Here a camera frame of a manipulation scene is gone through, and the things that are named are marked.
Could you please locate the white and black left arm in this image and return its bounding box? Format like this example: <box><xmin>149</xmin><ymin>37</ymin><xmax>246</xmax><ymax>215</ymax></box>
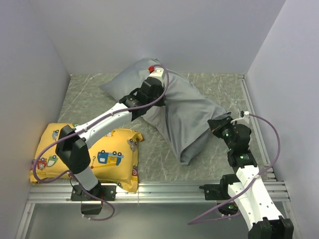
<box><xmin>55</xmin><ymin>76</ymin><xmax>169</xmax><ymax>200</ymax></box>

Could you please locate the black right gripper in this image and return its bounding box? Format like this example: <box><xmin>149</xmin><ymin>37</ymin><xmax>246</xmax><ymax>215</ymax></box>
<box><xmin>207</xmin><ymin>116</ymin><xmax>237</xmax><ymax>151</ymax></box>

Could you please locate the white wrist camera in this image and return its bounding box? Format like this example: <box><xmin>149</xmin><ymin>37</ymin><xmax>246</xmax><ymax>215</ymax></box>
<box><xmin>231</xmin><ymin>111</ymin><xmax>250</xmax><ymax>126</ymax></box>
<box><xmin>148</xmin><ymin>66</ymin><xmax>165</xmax><ymax>81</ymax></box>

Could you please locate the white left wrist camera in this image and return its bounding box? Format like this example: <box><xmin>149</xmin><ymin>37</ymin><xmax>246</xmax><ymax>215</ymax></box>
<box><xmin>148</xmin><ymin>66</ymin><xmax>165</xmax><ymax>81</ymax></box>

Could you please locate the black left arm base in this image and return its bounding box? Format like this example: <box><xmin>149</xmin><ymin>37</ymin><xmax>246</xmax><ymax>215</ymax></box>
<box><xmin>70</xmin><ymin>183</ymin><xmax>117</xmax><ymax>216</ymax></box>

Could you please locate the aluminium right side rail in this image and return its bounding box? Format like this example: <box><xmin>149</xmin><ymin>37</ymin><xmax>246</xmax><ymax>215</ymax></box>
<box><xmin>238</xmin><ymin>75</ymin><xmax>277</xmax><ymax>182</ymax></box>

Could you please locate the aluminium front rail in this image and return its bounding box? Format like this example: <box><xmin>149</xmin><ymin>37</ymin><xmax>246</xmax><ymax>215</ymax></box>
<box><xmin>26</xmin><ymin>181</ymin><xmax>290</xmax><ymax>205</ymax></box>

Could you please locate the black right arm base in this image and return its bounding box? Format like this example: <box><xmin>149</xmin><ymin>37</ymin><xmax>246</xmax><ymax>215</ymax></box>
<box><xmin>199</xmin><ymin>184</ymin><xmax>239</xmax><ymax>216</ymax></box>

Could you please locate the grey pillowcase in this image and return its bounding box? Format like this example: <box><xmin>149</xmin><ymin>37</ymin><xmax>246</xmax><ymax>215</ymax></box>
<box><xmin>99</xmin><ymin>58</ymin><xmax>230</xmax><ymax>164</ymax></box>

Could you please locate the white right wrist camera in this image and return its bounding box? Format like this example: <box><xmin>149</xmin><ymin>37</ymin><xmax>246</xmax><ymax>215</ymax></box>
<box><xmin>231</xmin><ymin>111</ymin><xmax>250</xmax><ymax>126</ymax></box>

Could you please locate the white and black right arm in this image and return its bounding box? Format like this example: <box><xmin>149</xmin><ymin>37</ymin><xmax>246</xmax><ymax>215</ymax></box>
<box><xmin>208</xmin><ymin>116</ymin><xmax>294</xmax><ymax>239</ymax></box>

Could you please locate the aluminium rail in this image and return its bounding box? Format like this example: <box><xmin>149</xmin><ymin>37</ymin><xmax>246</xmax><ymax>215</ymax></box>
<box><xmin>26</xmin><ymin>181</ymin><xmax>290</xmax><ymax>205</ymax></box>
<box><xmin>238</xmin><ymin>75</ymin><xmax>277</xmax><ymax>182</ymax></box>

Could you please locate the yellow cartoon print pillow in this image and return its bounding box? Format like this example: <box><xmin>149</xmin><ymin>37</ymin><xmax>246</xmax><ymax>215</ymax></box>
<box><xmin>36</xmin><ymin>128</ymin><xmax>144</xmax><ymax>192</ymax></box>

